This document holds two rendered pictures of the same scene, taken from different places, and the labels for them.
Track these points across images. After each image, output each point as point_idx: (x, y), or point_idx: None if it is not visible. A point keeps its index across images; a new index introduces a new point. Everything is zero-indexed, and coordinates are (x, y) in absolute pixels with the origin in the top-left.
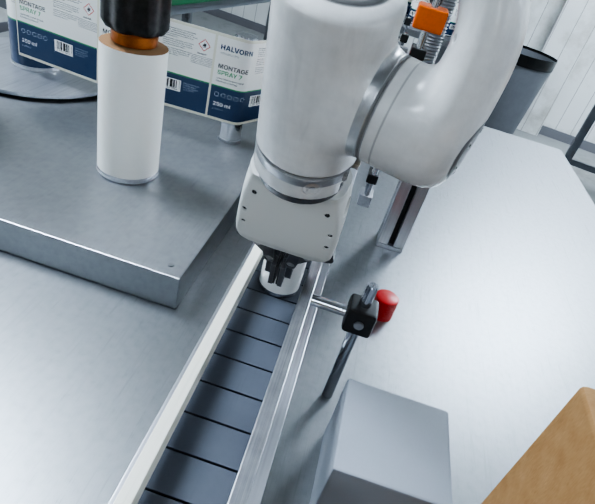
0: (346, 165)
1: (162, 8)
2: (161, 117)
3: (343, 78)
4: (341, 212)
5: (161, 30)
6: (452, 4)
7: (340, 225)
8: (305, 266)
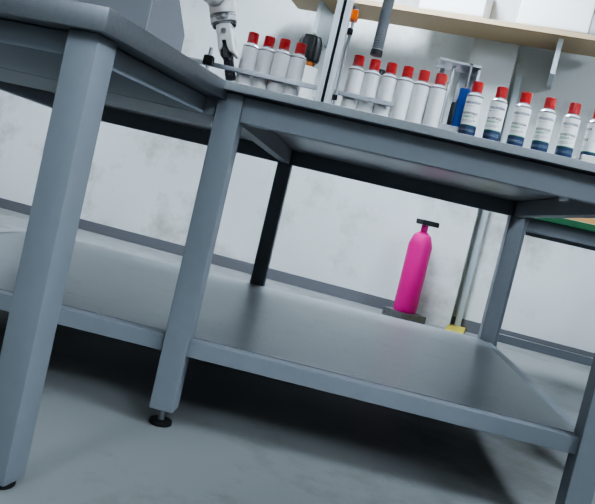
0: (214, 11)
1: (306, 48)
2: (300, 90)
3: None
4: (217, 29)
5: (305, 56)
6: (381, 13)
7: (218, 35)
8: (240, 82)
